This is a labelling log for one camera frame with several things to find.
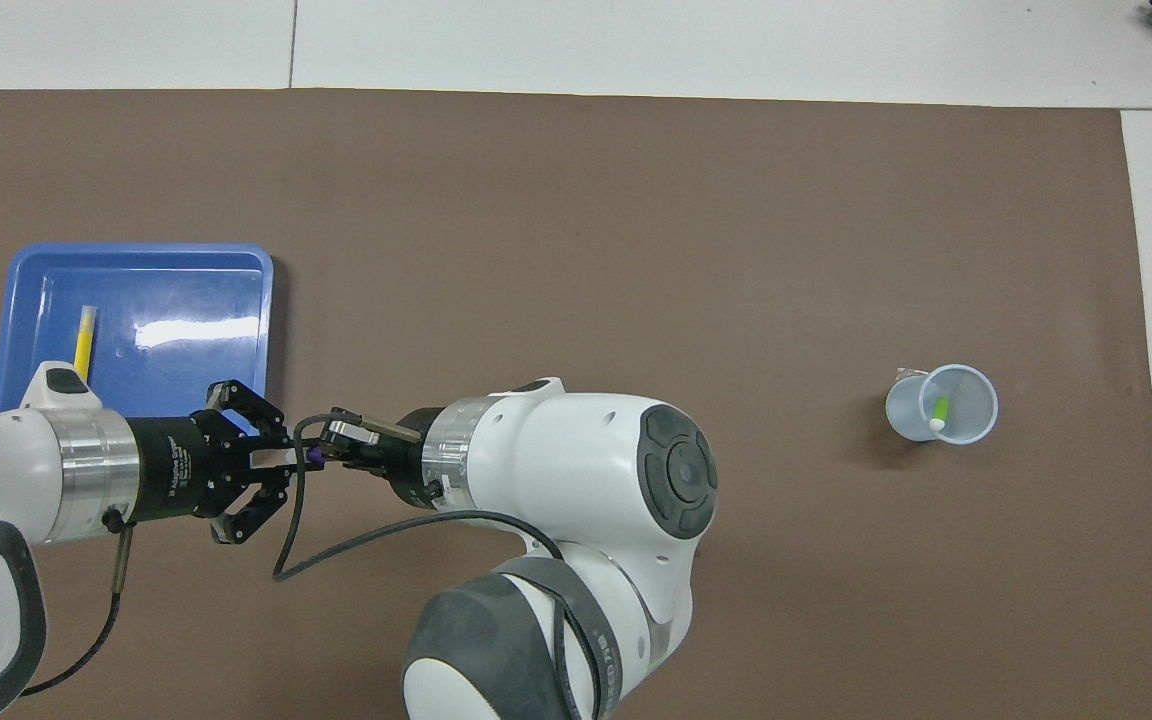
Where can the yellow highlighter pen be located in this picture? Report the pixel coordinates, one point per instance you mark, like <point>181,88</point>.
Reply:
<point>85,340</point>

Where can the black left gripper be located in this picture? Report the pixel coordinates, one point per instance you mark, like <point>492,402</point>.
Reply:
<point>176,470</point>

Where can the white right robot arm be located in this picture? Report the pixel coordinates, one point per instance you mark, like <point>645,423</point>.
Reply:
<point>556,460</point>

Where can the purple highlighter pen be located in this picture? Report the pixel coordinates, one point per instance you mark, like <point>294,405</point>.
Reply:
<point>315,457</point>

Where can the large brown table mat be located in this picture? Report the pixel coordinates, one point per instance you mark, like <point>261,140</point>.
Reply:
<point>576,300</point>

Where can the blue plastic tray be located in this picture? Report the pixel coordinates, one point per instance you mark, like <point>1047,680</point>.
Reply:
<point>186,290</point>

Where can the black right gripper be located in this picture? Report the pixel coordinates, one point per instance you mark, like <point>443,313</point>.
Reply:
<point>404,460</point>

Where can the green highlighter pen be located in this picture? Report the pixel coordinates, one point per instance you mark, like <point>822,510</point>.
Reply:
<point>939,410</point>

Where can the translucent plastic cup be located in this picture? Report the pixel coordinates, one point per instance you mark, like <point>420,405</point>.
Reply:
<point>906,410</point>

